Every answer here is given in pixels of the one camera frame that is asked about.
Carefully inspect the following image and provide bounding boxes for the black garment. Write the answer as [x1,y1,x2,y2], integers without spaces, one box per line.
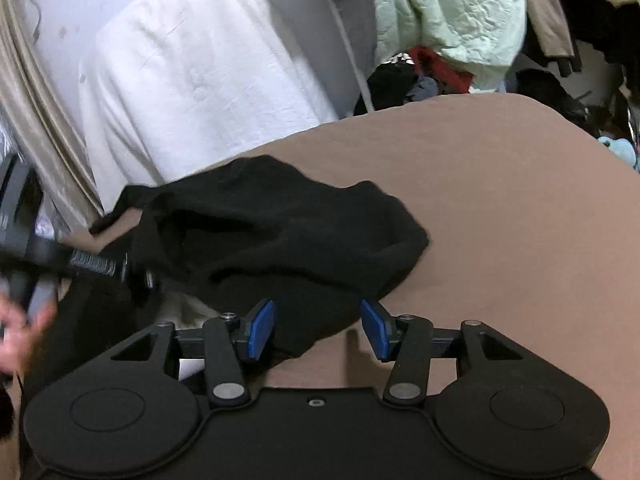
[24,156,428,396]

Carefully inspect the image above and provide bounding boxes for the person's left hand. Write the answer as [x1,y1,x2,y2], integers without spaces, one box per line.
[1,292,58,376]

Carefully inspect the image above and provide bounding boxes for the beige curtain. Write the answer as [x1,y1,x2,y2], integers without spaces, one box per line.
[1,0,102,229]

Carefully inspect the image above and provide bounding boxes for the red garment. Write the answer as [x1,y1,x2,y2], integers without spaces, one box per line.
[408,46,473,94]

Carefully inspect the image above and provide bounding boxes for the light green quilted garment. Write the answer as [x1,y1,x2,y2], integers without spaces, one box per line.
[373,0,527,93]

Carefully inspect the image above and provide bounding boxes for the brown hanging garment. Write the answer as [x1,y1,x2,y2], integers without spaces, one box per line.
[524,0,582,78]

